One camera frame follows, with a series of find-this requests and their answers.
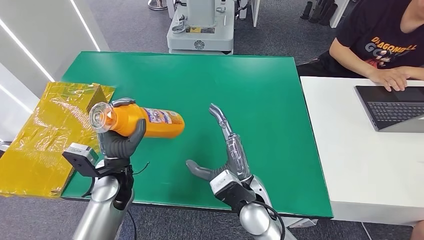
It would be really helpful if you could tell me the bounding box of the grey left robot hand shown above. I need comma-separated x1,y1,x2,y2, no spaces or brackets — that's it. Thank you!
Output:
97,97,147,161

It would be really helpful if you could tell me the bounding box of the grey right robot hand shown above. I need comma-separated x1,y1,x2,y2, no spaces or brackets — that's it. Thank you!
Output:
185,103,253,183

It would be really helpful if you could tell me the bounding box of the orange plastic bottle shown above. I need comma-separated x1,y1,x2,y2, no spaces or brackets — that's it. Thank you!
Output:
88,101,186,139

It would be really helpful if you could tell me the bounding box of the yellow film wrapped cardboard box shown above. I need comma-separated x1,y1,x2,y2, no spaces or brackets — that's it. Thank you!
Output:
0,81,116,199

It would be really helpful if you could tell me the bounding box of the green table mat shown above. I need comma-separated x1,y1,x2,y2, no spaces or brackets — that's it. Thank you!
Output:
61,50,334,220

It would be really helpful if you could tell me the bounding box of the white table foot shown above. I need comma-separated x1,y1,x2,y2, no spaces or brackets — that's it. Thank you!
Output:
281,216,319,229

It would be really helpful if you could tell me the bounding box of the white desk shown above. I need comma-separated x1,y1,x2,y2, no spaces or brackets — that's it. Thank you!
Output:
299,76,424,228

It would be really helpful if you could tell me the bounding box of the white upright panel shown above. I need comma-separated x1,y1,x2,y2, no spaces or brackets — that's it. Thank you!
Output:
250,0,262,28

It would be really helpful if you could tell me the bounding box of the chrome stand base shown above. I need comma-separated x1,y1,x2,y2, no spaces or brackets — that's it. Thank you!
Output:
148,0,169,12

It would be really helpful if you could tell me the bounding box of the dark grey laptop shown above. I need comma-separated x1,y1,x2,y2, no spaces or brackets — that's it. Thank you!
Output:
353,85,424,133

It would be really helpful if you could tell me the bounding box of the black leaning bundle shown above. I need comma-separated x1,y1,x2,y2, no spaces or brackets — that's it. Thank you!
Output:
308,0,339,27

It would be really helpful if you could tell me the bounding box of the person's hand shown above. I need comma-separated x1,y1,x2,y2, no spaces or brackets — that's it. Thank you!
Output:
367,66,412,93

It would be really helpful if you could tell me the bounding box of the white cabinet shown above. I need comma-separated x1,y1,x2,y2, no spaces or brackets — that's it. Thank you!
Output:
329,0,352,29

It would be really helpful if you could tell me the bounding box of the person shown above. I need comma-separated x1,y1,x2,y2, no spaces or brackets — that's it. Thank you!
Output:
295,0,424,93

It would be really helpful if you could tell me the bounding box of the person's knee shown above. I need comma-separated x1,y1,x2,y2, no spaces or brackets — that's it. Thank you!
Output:
410,221,424,240

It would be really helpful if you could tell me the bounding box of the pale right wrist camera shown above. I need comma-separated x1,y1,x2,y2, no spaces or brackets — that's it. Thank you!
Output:
209,169,256,213

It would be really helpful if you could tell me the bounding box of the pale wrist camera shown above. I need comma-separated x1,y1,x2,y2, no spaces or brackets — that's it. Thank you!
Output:
209,169,256,213
62,143,100,178

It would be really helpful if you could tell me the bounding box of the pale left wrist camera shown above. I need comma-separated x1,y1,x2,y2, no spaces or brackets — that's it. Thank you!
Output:
62,143,100,178

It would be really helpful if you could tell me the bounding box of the thin black wrist wire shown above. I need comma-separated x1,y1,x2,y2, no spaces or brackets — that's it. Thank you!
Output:
132,161,151,176

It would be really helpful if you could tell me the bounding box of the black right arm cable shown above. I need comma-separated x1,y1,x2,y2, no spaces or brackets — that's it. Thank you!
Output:
251,200,286,240

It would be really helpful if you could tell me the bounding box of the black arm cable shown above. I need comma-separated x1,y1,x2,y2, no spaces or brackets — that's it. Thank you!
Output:
126,210,138,240
251,200,286,240

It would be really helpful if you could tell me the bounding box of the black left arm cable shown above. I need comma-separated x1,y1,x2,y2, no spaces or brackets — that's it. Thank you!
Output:
126,210,138,240

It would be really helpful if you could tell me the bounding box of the slim black post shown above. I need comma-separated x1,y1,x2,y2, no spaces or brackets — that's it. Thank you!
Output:
300,0,314,20

